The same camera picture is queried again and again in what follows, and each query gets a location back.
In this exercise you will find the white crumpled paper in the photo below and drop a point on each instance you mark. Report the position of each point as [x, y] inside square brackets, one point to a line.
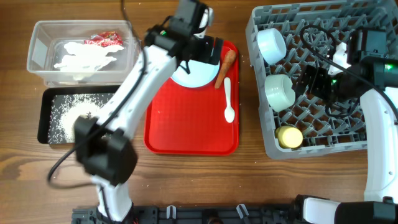
[86, 58]

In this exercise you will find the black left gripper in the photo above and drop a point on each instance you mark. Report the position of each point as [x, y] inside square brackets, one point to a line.
[204, 55]

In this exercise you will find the light blue bowl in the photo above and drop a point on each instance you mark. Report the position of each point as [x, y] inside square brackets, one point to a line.
[271, 45]

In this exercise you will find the red serving tray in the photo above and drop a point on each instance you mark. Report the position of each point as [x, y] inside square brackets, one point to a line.
[190, 121]

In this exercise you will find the black food waste tray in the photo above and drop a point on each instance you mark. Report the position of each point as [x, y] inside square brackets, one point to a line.
[50, 93]

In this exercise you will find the white plastic spoon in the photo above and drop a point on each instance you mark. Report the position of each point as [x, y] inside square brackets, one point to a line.
[229, 113]

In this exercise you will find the red snack wrapper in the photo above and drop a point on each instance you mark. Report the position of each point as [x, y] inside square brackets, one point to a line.
[105, 39]

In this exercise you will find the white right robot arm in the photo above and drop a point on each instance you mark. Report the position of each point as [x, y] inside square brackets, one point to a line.
[371, 79]

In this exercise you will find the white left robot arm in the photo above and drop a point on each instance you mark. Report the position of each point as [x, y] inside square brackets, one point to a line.
[103, 143]

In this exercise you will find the clear plastic waste bin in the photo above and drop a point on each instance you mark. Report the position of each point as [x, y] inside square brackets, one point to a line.
[47, 48]

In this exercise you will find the large light blue plate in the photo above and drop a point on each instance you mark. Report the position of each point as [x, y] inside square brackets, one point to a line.
[200, 74]

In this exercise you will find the green bowl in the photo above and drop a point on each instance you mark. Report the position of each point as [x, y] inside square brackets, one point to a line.
[279, 92]

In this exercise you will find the yellow cup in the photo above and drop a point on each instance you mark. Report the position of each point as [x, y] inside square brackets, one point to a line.
[289, 137]

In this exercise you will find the orange carrot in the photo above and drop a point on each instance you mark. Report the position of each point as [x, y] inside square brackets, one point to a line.
[229, 59]

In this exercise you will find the grey dishwasher rack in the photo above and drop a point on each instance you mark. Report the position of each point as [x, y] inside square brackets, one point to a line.
[321, 134]

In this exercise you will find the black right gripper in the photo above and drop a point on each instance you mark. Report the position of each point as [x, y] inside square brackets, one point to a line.
[318, 75]

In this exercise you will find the white rice pile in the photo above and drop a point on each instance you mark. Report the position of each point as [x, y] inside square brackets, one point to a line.
[65, 109]

